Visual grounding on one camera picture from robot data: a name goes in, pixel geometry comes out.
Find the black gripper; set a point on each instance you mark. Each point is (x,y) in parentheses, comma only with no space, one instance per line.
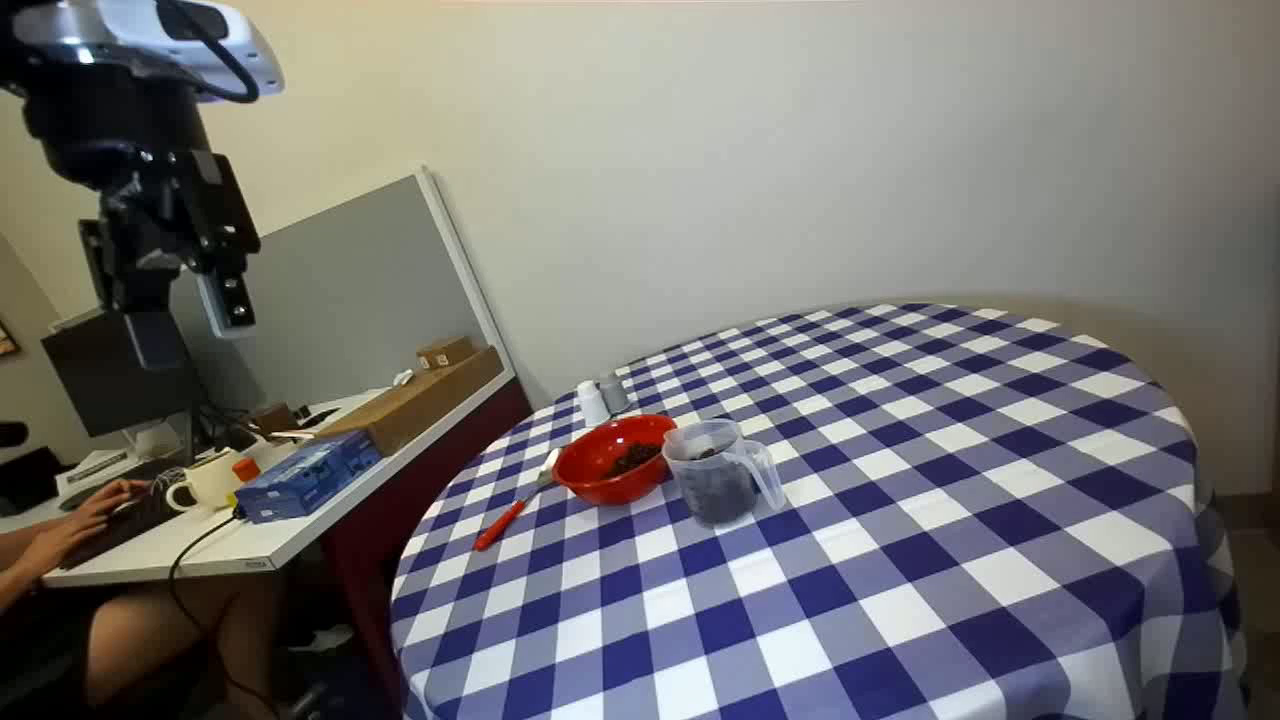
(173,213)

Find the clear plastic measuring jar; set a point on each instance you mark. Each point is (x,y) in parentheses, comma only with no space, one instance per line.
(718,472)

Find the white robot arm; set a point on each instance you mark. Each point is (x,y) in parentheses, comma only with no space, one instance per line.
(115,94)

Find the person's forearm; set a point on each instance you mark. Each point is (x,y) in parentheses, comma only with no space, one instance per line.
(31,552)

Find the red bowl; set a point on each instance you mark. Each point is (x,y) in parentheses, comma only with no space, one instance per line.
(617,461)

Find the person's hand on keyboard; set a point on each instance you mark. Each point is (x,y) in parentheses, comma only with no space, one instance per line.
(93,515)

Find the black computer monitor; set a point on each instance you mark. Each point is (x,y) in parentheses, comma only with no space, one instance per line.
(111,385)

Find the grey partition panel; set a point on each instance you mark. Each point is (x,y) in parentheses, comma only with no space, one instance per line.
(340,300)

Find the white mug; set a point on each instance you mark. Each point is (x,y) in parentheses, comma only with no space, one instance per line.
(208,485)

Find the black keyboard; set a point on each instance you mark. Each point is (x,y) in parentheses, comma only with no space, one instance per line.
(132,519)

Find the blue box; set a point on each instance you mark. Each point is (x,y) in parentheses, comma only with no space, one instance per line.
(301,480)

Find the long cardboard box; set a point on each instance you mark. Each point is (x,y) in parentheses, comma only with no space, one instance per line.
(404,410)

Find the person's bare leg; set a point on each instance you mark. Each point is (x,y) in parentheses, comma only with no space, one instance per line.
(145,628)

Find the red marker pen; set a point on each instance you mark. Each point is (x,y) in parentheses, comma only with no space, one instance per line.
(506,519)

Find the blue white checkered tablecloth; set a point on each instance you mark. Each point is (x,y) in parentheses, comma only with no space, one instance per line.
(987,519)

